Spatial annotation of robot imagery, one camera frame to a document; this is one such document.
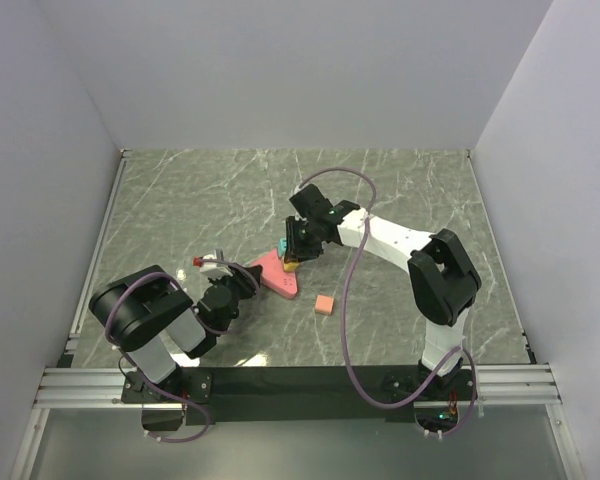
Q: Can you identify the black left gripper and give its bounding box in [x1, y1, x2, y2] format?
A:
[210, 262, 264, 334]

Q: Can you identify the pink triangular power strip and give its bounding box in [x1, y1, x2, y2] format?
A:
[251, 248, 298, 299]

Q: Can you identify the teal USB charger plug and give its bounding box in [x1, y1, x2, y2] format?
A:
[277, 238, 287, 257]

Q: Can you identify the yellow USB charger plug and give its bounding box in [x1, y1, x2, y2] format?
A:
[282, 258, 300, 273]

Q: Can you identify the pink USB charger plug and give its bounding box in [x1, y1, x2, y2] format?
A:
[314, 295, 335, 316]

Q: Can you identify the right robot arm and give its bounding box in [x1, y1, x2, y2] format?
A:
[283, 184, 482, 399]

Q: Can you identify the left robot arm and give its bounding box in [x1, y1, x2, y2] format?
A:
[89, 255, 263, 402]

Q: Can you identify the black base bar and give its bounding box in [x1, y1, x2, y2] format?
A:
[121, 365, 475, 431]

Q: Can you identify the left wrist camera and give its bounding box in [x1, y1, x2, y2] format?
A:
[192, 249, 233, 281]

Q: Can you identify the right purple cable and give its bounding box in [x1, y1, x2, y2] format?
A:
[297, 168, 479, 437]

